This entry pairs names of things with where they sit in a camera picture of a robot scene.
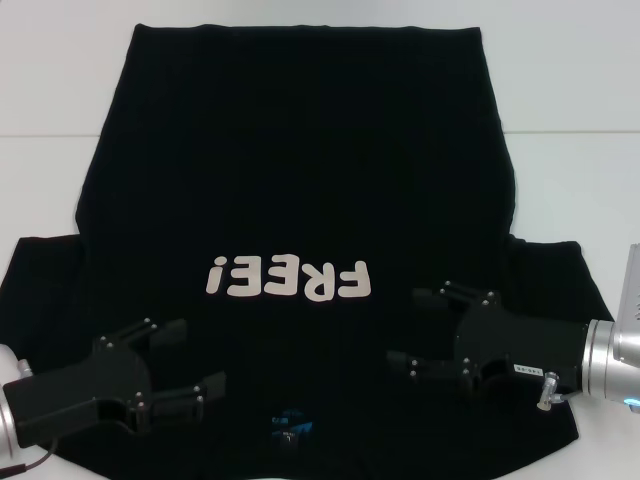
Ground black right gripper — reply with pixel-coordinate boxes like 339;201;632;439
385;279;592;396

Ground black shirt with FREE print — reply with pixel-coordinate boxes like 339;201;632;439
0;22;617;480

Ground silver cable plug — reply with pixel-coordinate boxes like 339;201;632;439
534;368;577;412

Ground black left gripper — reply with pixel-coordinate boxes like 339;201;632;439
2;316;228;450

